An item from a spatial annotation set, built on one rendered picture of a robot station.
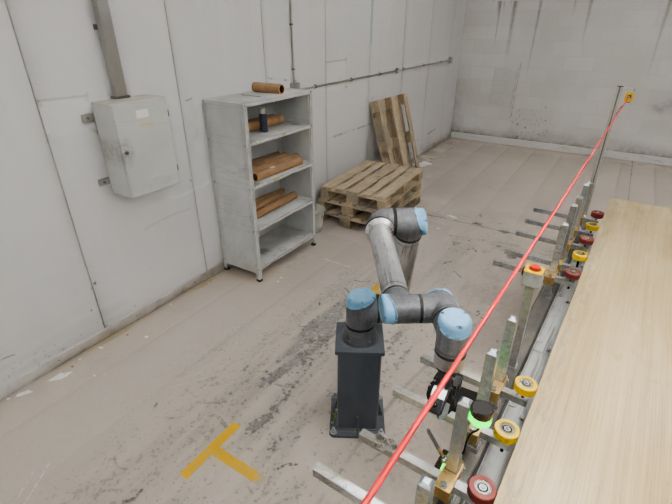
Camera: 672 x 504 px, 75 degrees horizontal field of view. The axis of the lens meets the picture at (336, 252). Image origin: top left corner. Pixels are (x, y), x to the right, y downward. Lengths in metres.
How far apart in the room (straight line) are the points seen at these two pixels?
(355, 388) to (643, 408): 1.30
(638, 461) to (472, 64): 8.16
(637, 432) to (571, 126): 7.57
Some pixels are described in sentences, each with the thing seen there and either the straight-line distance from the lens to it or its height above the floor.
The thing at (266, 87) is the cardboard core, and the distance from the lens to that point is 4.02.
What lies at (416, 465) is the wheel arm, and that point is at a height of 0.86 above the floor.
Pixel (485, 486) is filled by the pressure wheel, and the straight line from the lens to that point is 1.50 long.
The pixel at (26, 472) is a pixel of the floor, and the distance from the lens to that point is 3.05.
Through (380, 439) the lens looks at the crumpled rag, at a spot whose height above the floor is 0.87.
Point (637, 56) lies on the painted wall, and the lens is 8.88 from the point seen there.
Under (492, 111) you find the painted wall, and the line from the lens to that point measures 9.24.
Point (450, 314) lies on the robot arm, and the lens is 1.27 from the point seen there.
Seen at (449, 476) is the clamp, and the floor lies 0.87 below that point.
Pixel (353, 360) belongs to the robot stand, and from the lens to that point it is 2.35.
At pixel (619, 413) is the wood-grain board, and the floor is 0.90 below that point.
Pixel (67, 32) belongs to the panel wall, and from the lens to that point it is 3.25.
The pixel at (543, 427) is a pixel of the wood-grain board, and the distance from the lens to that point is 1.72.
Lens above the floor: 2.10
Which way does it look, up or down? 28 degrees down
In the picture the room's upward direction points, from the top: straight up
